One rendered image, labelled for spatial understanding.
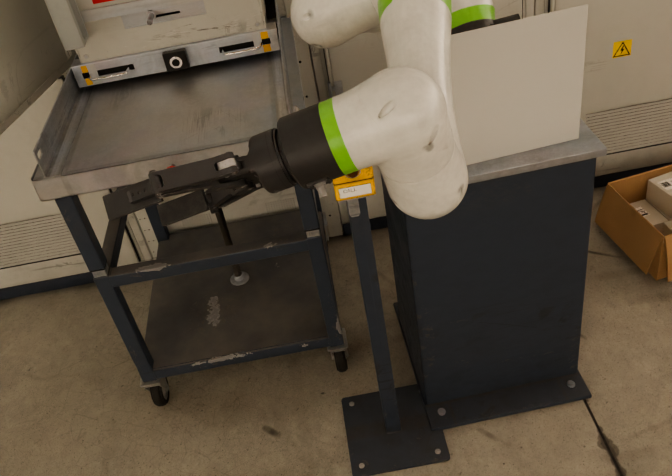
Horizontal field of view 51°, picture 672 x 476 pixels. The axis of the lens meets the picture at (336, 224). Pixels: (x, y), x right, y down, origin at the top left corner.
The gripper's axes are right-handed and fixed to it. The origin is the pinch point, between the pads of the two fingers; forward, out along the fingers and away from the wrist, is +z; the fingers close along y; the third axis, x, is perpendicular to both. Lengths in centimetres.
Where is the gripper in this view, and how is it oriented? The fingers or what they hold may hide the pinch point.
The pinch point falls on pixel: (143, 209)
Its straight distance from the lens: 93.3
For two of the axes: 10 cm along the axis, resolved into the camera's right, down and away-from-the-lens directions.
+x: -3.0, -9.4, 1.2
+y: 2.2, 0.6, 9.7
